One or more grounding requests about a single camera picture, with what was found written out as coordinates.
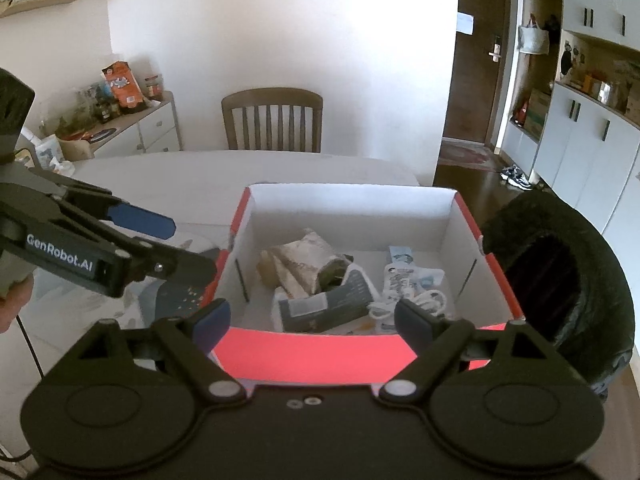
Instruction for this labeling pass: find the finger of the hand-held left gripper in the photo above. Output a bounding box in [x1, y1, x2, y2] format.
[60, 205, 217, 286]
[60, 177, 177, 241]

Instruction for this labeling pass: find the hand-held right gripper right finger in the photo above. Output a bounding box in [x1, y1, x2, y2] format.
[380, 299, 553, 403]

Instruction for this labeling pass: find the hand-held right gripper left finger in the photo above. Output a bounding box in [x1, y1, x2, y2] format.
[75, 297, 248, 403]

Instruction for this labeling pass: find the white printed snack packet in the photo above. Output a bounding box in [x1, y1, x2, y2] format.
[382, 265, 446, 331]

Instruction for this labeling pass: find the white and grey tissue pack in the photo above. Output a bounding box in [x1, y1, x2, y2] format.
[272, 269, 381, 333]

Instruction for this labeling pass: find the black snack packet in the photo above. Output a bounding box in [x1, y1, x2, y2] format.
[315, 255, 353, 293]

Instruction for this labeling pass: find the red cardboard shoe box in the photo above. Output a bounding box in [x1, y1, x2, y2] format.
[209, 183, 525, 386]

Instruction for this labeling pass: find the paper wrapper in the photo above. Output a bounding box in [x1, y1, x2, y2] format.
[270, 229, 346, 296]

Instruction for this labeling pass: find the grey glass-topped desktop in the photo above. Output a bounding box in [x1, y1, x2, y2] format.
[0, 150, 640, 480]

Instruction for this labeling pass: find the person's left hand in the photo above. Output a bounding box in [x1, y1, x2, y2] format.
[0, 275, 35, 335]

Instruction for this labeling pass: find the dark blue speckled placemat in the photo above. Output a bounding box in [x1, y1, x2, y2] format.
[137, 247, 221, 331]

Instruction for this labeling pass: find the white sideboard cabinet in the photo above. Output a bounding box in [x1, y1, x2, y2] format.
[55, 91, 182, 161]

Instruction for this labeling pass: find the small cardboard box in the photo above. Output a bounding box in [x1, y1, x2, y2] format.
[56, 137, 93, 161]

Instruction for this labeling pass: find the white printed plastic bag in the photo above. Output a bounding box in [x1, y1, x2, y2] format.
[22, 132, 76, 176]

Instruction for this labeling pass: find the orange snack bag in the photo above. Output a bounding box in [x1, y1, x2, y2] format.
[102, 61, 146, 111]

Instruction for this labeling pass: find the patterned door rug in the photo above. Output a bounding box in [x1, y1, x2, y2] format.
[437, 141, 493, 170]

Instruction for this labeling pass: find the brown wooden chair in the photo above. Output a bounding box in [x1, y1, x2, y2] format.
[221, 87, 324, 153]

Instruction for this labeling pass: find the black round-backed chair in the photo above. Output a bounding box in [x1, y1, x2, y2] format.
[481, 191, 636, 403]

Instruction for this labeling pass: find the cardboard box with green print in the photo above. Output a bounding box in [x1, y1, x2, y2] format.
[520, 89, 551, 133]

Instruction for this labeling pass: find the dark wooden door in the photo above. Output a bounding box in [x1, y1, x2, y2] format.
[442, 0, 521, 146]

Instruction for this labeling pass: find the grey tote bag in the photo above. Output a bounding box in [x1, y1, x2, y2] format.
[517, 15, 551, 56]

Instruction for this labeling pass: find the thin black cable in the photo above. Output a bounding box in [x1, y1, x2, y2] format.
[0, 317, 46, 461]

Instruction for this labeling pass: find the white and wood wall cabinet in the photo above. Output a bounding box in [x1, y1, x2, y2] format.
[500, 0, 640, 236]

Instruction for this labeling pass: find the wooden wall shelf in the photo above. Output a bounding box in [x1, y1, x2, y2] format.
[0, 0, 88, 18]

